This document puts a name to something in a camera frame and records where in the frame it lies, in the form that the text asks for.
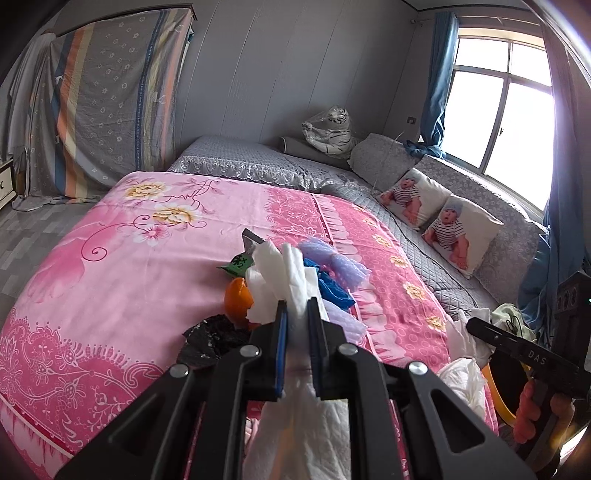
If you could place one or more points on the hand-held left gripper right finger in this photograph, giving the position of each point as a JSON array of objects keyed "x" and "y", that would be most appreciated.
[{"x": 314, "y": 350}]

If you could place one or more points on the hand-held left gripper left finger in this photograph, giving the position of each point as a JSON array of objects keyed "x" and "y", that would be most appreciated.
[{"x": 280, "y": 350}]

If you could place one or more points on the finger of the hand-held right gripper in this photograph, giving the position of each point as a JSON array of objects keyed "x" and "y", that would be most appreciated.
[{"x": 489, "y": 334}]

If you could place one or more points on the pale purple foam net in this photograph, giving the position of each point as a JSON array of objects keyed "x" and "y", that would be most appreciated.
[{"x": 344, "y": 325}]

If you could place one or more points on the yellow trash bin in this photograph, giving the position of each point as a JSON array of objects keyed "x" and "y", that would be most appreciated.
[{"x": 490, "y": 387}]

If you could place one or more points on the blue plastic bag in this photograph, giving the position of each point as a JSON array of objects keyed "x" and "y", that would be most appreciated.
[{"x": 334, "y": 290}]

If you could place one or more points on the black plastic bag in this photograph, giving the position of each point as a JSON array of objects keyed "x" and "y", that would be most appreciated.
[{"x": 207, "y": 339}]

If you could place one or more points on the white tissue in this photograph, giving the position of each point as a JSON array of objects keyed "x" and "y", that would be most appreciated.
[{"x": 277, "y": 272}]

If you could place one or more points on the green wrapper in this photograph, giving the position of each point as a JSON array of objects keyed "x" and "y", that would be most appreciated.
[{"x": 238, "y": 265}]

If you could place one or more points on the silver wrapper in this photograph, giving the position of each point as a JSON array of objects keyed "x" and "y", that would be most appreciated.
[{"x": 251, "y": 240}]

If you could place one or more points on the person's right hand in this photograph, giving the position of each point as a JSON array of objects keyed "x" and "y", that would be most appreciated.
[{"x": 526, "y": 415}]

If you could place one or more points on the white crumpled cloth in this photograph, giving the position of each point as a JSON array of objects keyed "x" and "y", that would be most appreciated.
[{"x": 466, "y": 337}]

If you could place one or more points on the green cloth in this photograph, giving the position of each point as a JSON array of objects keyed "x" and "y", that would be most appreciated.
[{"x": 503, "y": 314}]

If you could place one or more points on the white crumpled paper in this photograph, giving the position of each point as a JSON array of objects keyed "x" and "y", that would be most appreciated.
[{"x": 461, "y": 385}]

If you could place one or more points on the blue blanket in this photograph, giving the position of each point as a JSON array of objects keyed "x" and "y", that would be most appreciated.
[{"x": 540, "y": 277}]

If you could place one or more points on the baby print pillow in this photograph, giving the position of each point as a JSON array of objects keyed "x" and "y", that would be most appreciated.
[
  {"x": 411, "y": 198},
  {"x": 457, "y": 235}
]

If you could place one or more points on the grey floral backrest cover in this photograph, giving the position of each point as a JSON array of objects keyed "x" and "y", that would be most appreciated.
[{"x": 489, "y": 184}]

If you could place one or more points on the pink floral bedsheet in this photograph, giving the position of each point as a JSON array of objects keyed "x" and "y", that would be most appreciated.
[{"x": 138, "y": 286}]

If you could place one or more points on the grey bolster cushion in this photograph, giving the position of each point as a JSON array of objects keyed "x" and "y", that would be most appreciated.
[{"x": 295, "y": 147}]

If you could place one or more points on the grey floral pillow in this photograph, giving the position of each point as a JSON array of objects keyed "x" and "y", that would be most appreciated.
[{"x": 378, "y": 157}]

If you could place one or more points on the white tiger plush toy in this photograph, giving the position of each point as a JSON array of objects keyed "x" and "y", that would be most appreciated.
[{"x": 332, "y": 134}]

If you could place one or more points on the blue curtain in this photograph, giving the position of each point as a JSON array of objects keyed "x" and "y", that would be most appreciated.
[{"x": 438, "y": 83}]

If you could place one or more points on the window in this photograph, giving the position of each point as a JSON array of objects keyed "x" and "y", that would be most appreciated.
[{"x": 508, "y": 78}]

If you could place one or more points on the striped grey sheet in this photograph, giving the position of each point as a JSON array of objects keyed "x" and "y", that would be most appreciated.
[{"x": 106, "y": 101}]

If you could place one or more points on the white nightstand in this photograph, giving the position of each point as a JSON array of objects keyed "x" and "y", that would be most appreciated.
[{"x": 5, "y": 184}]

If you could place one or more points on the white hanging cloth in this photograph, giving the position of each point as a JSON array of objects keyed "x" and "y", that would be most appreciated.
[{"x": 27, "y": 83}]

